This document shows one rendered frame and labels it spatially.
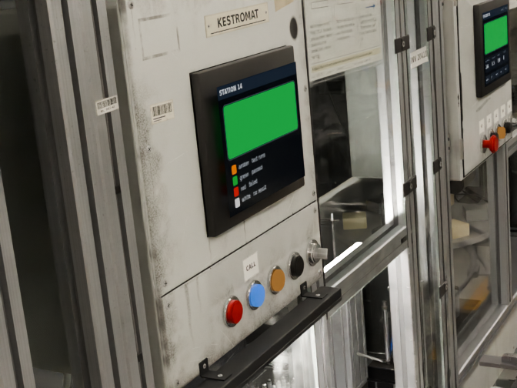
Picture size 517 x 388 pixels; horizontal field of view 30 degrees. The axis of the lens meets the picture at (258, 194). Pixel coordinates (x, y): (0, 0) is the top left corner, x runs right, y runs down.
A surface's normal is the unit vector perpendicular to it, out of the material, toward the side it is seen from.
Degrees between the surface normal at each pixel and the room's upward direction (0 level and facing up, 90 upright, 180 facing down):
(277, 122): 90
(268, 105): 90
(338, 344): 90
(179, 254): 90
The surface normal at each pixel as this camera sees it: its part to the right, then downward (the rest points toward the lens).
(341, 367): -0.47, 0.26
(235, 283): 0.87, 0.04
